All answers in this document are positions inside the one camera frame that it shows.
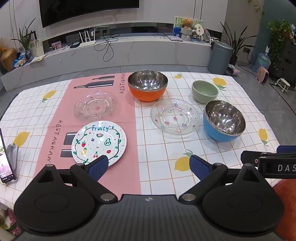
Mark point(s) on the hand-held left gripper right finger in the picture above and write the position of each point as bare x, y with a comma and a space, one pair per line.
197, 166

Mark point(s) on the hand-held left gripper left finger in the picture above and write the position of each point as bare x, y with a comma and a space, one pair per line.
99, 166

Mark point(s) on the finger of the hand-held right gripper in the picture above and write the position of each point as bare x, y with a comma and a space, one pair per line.
249, 157
286, 149

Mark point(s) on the blue steel bowl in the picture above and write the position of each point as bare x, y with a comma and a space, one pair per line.
215, 132

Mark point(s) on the clear glass plate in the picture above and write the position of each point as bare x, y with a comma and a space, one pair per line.
175, 115
96, 106

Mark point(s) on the white fruit print plate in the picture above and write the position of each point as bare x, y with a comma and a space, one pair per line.
99, 141

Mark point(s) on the orange round chair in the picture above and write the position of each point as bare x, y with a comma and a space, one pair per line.
286, 194

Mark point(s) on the lemon print checked tablecloth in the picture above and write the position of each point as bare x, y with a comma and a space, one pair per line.
161, 150

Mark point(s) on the small white stool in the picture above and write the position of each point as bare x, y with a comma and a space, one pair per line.
283, 84

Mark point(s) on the pink bottle print placemat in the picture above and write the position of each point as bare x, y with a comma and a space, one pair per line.
62, 111

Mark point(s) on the green ceramic bowl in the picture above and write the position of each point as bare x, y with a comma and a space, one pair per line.
204, 93

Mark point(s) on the pink heater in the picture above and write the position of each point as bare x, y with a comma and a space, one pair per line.
263, 75

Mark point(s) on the orange steel bowl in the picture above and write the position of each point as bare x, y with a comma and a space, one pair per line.
148, 93

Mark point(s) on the pair of slippers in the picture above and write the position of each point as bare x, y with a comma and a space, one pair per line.
233, 70

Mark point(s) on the dark cabinet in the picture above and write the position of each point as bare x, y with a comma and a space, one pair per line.
284, 60

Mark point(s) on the water jug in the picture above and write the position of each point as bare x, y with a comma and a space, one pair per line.
262, 61

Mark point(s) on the smartphone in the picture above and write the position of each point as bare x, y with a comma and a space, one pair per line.
5, 162

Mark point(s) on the grey trash can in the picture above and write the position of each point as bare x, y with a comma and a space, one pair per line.
219, 58

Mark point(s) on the potted leafy plant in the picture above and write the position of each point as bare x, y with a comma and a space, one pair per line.
234, 44

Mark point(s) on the bushy green plant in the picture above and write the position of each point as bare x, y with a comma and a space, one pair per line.
281, 30

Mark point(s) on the marble tv console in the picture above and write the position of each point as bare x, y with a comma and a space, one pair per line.
138, 51

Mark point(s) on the stack of papers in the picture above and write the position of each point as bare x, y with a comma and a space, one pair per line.
38, 59

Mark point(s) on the white router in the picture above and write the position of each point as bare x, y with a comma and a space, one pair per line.
86, 42

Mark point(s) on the blue snack bag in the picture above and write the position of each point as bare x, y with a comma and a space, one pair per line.
20, 60

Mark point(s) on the white wrapped flower pot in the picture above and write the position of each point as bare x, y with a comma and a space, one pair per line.
186, 34

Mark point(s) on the cream tote bag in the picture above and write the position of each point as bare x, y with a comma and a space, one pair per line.
36, 46

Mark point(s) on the round hand fan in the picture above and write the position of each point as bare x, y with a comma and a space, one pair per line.
199, 30

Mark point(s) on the golden vase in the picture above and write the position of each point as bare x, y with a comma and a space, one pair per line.
8, 59

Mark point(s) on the painted picture card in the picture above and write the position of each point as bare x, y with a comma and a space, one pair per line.
177, 26

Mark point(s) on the teddy bear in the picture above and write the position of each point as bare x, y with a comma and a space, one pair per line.
186, 23

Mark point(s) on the plant in glass vase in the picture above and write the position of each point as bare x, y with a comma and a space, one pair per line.
25, 37

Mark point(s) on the black television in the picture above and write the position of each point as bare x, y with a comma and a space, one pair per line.
90, 10

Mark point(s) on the pink photo frame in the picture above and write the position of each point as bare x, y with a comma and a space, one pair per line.
56, 45

